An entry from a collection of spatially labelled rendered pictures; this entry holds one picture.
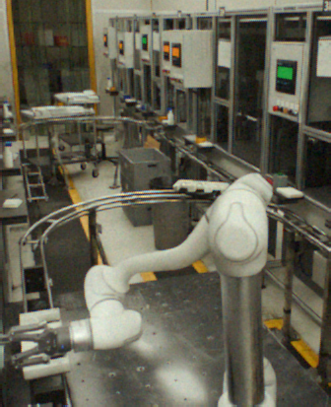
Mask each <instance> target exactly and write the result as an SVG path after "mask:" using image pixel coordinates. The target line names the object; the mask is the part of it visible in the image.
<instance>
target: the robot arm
mask: <svg viewBox="0 0 331 407"><path fill-rule="evenodd" d="M272 189H273V188H272V185H271V184H270V183H269V182H268V181H267V180H265V179H264V178H263V177H262V176H260V175H259V174H250V175H247V176H245V177H243V178H241V179H239V180H236V181H235V182H234V183H233V184H232V185H230V186H229V187H228V188H227V189H226V190H225V191H224V192H223V193H222V194H221V195H220V196H219V197H218V198H217V199H216V200H215V201H214V203H213V204H212V205H211V207H210V208H209V209H208V210H207V212H206V213H205V214H204V215H203V217H202V218H201V220H200V221H199V223H198V224H197V226H196V227H195V229H194V230H193V231H192V233H191V234H190V236H189V237H188V238H187V239H186V241H185V242H183V243H182V244H181V245H179V246H178V247H176V248H173V249H169V250H163V251H158V252H152V253H146V254H140V255H136V256H133V257H130V258H128V259H126V260H124V261H123V262H121V263H120V264H118V265H117V266H115V267H109V266H107V265H96V266H94V267H92V268H91V269H90V270H89V271H88V273H87V275H86V278H85V297H86V303H87V306H88V309H89V311H90V315H91V318H90V319H85V320H79V321H73V322H71V326H69V325H64V326H57V327H55V328H52V327H48V325H47V323H46V320H45V319H44V320H42V321H40V322H37V323H30V324H24V325H18V326H12V327H11V331H10V333H9V334H8V335H4V336H1V346H5V345H10V342H34V343H37V346H35V347H34V348H32V349H29V350H27V351H25V352H23V353H20V354H17V355H15V356H13V357H12V355H11V354H8V355H4V365H9V364H12V366H14V367H15V369H21V368H26V367H32V366H37V365H49V364H50V358H51V356H53V355H55V354H63V353H69V352H71V349H73V353H74V354H77V352H83V351H91V350H94V349H101V350H107V349H114V348H118V347H122V346H125V345H128V344H131V343H134V342H136V341H138V340H139V339H140V338H141V336H142V334H143V322H142V318H141V314H140V313H139V312H137V311H135V310H131V309H124V307H123V305H122V302H123V300H124V297H125V295H126V292H127V291H128V289H129V286H130V285H129V281H130V280H131V278H132V277H133V276H134V275H136V274H138V273H142V272H156V271H168V270H176V269H181V268H184V267H186V266H189V265H191V264H193V263H195V262H196V261H198V260H199V259H201V258H202V257H204V256H205V255H207V254H208V253H210V252H211V253H212V258H213V263H214V265H215V267H216V268H217V269H218V271H219V272H220V275H221V293H222V311H223V328H224V347H225V365H226V370H225V374H224V383H223V395H222V396H221V398H220V399H219V402H218V407H276V392H277V382H276V375H275V372H274V369H273V367H272V365H271V363H270V362H269V360H268V359H266V358H265V357H264V343H263V334H262V302H261V270H262V268H263V267H264V265H265V263H266V257H267V243H268V221H267V214H266V206H267V205H268V204H269V203H270V200H271V197H272V194H273V191H272ZM40 329H41V330H43V329H44V330H43V331H42V332H41V333H37V332H35V333H30V334H25V333H27V332H31V331H37V330H40ZM41 354H44V356H43V357H35V358H32V357H33V356H38V355H41ZM45 355H46V356H45ZM29 358H30V359H29Z"/></svg>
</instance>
